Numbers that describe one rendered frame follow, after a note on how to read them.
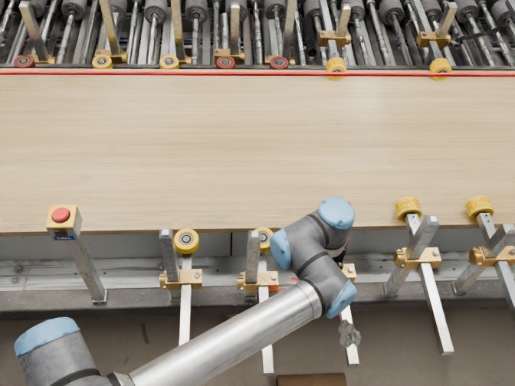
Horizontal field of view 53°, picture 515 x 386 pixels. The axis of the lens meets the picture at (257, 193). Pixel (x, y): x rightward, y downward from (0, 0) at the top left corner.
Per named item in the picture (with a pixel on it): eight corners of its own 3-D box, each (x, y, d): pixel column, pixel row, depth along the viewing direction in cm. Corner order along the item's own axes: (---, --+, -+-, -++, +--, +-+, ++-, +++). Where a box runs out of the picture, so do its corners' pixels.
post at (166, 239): (183, 306, 180) (171, 237, 141) (173, 306, 180) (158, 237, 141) (183, 297, 182) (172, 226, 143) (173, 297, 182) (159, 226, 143)
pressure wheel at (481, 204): (492, 205, 170) (467, 213, 173) (496, 217, 176) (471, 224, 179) (487, 191, 173) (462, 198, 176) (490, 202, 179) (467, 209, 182)
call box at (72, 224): (80, 242, 138) (72, 227, 131) (53, 242, 137) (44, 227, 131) (83, 220, 142) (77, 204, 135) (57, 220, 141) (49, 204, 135)
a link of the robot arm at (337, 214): (309, 204, 122) (341, 186, 126) (302, 230, 133) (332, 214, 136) (332, 232, 118) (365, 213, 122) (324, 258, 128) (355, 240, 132)
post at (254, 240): (254, 307, 184) (260, 239, 145) (244, 307, 183) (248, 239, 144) (253, 298, 186) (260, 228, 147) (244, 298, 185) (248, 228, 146)
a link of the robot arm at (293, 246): (294, 266, 113) (338, 241, 118) (265, 229, 119) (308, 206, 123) (290, 285, 121) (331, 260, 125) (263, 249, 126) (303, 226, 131)
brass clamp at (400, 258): (437, 269, 163) (442, 262, 159) (395, 270, 162) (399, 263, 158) (432, 253, 167) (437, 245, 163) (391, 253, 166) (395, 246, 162)
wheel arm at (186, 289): (189, 377, 151) (188, 372, 148) (178, 377, 151) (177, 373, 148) (193, 248, 176) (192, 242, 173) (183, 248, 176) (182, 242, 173)
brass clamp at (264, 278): (277, 292, 171) (278, 286, 167) (237, 293, 170) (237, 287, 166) (276, 276, 175) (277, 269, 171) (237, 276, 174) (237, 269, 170)
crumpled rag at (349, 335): (362, 348, 153) (364, 345, 151) (340, 348, 153) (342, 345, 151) (358, 319, 159) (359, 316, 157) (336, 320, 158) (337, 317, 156)
